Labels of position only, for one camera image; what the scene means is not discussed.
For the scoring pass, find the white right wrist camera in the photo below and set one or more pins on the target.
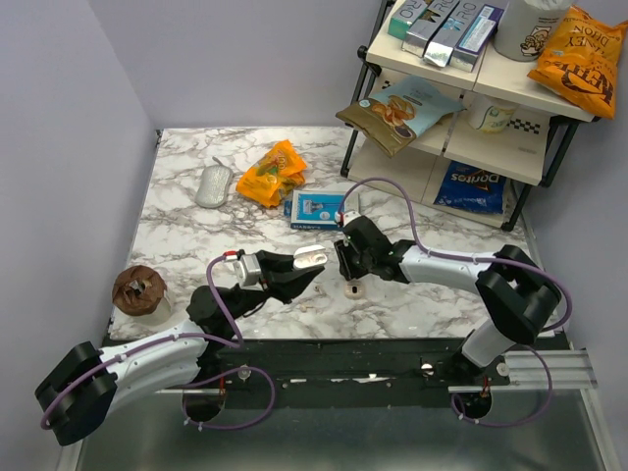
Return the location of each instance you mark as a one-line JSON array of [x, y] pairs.
[[342, 219]]

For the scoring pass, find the white yellow cup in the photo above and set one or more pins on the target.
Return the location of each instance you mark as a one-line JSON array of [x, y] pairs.
[[490, 115]]

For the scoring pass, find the black beige shelf rack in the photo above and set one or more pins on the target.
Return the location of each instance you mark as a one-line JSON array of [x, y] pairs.
[[528, 152]]

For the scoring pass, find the blue Harry's razor box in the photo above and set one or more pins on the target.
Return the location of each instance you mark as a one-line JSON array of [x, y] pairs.
[[313, 210]]

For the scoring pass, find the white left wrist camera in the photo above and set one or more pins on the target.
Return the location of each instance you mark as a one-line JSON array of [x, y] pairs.
[[247, 270]]

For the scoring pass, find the blue gold chips bag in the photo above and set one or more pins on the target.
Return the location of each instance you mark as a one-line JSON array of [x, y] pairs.
[[396, 116]]

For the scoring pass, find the beige small earbud case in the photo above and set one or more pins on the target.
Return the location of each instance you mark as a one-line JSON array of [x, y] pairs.
[[354, 289]]

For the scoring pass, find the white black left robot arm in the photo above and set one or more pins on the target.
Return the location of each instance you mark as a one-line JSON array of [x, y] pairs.
[[89, 383]]

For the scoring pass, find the white earbud charging case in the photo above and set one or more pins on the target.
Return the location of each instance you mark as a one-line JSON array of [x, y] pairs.
[[309, 256]]

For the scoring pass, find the silver RO box left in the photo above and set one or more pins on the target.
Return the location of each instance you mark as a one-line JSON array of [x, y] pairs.
[[427, 25]]

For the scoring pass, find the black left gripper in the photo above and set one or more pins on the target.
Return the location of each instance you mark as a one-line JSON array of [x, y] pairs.
[[279, 278]]

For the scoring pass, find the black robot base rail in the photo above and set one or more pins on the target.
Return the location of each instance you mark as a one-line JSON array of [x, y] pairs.
[[344, 373]]

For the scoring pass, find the blue Doritos bag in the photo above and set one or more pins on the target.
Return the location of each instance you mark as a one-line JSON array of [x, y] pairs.
[[471, 189]]

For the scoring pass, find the brown paper cupcake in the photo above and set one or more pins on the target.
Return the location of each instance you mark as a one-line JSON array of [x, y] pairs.
[[141, 295]]

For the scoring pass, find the orange candy bag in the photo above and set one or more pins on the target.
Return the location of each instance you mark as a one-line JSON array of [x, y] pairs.
[[274, 176]]

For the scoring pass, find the purple blue box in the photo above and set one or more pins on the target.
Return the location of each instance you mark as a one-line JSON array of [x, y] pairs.
[[467, 51]]

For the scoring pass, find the grey glitter pouch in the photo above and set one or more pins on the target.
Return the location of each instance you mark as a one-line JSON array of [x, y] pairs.
[[214, 185]]

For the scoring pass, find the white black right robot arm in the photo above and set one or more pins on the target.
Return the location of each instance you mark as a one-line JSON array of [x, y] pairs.
[[519, 299]]

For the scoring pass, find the orange honey dijon chips bag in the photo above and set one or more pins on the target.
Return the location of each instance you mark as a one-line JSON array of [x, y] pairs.
[[580, 62]]

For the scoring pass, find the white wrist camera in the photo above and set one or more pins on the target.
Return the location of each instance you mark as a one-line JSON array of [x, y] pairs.
[[342, 219], [247, 270]]

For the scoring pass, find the silver RO box middle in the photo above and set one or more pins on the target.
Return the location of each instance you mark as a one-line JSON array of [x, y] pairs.
[[441, 46]]

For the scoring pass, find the silver ro box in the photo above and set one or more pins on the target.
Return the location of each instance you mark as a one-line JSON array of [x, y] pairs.
[[441, 46], [427, 25]]

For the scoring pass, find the green RO box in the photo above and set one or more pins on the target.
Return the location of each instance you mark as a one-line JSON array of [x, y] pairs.
[[405, 16]]

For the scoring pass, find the white popcorn tub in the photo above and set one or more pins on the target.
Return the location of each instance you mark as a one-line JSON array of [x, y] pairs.
[[526, 26]]

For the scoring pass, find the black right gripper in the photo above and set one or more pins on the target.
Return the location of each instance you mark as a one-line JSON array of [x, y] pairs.
[[342, 254]]

